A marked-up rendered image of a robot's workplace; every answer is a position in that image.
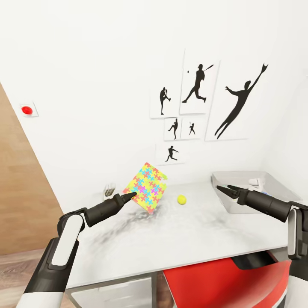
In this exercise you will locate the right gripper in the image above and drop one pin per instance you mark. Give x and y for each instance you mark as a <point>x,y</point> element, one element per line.
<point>257,200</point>

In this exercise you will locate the toy box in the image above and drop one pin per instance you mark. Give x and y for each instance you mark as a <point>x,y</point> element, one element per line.
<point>241,179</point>

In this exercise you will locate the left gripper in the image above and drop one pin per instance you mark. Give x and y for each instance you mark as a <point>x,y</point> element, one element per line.
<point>112,206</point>

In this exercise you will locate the tennis ball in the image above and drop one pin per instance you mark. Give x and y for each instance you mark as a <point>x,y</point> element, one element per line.
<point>181,199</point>

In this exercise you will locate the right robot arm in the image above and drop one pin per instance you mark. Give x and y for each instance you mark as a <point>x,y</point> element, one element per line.
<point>297,215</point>

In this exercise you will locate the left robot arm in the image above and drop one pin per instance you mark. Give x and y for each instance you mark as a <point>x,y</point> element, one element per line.
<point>48,283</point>

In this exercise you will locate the jigsaw puzzle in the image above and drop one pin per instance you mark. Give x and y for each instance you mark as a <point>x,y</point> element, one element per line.
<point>147,185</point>

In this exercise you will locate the electric switch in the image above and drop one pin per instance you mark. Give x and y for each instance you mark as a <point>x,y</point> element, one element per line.
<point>27,108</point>

